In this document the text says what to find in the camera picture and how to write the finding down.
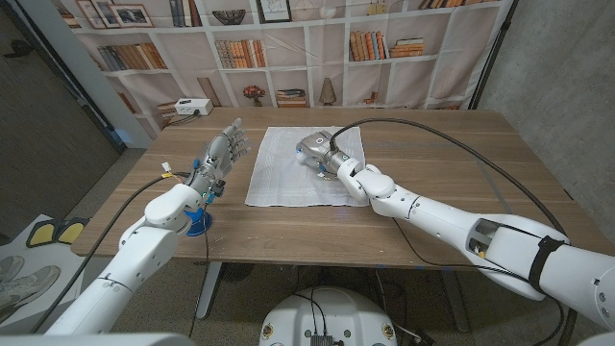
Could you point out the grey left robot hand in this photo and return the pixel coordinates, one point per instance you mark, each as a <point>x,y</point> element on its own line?
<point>218,154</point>

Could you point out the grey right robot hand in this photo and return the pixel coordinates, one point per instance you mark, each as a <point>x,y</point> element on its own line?
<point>319,144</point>

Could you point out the white cloth napkin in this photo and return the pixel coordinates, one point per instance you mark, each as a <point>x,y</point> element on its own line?
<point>278,178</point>

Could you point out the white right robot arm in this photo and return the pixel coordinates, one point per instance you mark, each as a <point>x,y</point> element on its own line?
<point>432,216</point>

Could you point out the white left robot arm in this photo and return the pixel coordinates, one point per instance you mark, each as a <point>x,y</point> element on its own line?
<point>144,250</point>

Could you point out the white power strip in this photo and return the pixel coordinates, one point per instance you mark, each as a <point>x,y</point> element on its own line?
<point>193,106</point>

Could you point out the blue round cap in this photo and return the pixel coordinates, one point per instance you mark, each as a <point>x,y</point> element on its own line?
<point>199,226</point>

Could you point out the printed bookshelf backdrop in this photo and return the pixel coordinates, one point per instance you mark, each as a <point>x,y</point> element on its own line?
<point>413,81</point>

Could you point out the white table leg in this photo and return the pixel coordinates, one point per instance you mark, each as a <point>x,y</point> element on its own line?
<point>214,276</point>

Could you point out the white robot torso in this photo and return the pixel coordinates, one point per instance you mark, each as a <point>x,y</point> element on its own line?
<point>336,312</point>

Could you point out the black backdrop stand pole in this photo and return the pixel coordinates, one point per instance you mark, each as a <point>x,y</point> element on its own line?
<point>495,53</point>

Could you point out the grey table leg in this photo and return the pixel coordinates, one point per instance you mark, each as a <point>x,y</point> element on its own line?
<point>456,303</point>

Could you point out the white shoe print floor mat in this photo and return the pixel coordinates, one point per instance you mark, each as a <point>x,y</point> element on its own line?
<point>33,288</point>

